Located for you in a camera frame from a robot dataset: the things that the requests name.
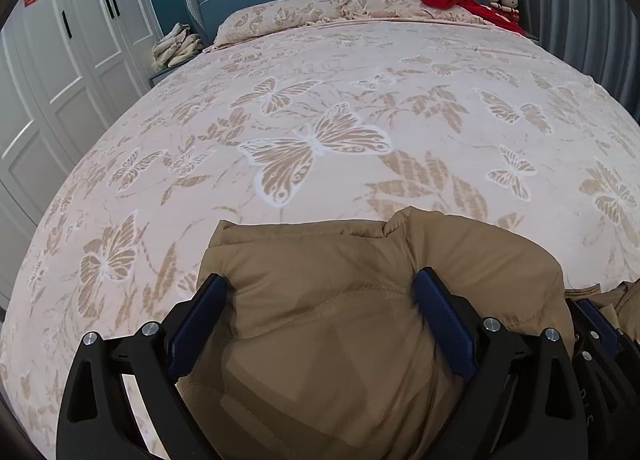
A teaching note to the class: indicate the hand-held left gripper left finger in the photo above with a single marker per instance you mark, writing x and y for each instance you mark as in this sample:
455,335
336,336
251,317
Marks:
195,325

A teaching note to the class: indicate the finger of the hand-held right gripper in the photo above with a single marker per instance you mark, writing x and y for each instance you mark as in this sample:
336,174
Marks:
600,322

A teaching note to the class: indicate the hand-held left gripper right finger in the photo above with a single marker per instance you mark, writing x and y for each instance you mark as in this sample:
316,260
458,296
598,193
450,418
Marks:
445,325

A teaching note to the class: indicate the brown puffer jacket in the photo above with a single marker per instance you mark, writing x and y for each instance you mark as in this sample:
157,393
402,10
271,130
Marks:
325,300

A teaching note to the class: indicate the blue nightstand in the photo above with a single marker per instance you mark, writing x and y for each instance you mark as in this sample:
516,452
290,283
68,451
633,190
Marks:
160,76

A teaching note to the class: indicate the butterfly print bed blanket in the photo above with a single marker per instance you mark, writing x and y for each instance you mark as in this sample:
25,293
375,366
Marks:
350,90

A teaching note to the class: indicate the stack of folded beige cloths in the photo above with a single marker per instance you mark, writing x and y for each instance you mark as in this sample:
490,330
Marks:
175,46

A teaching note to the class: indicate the white panelled wardrobe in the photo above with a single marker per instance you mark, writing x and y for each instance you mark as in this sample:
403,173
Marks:
60,80

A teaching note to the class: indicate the grey curtain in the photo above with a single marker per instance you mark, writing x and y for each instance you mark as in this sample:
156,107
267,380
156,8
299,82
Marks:
575,5

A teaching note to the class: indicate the butterfly print pillow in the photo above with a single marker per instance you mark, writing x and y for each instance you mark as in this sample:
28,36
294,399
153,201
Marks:
390,4
280,15

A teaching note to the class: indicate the pair of small dolls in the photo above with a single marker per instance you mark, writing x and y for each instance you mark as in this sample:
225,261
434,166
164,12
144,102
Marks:
504,1

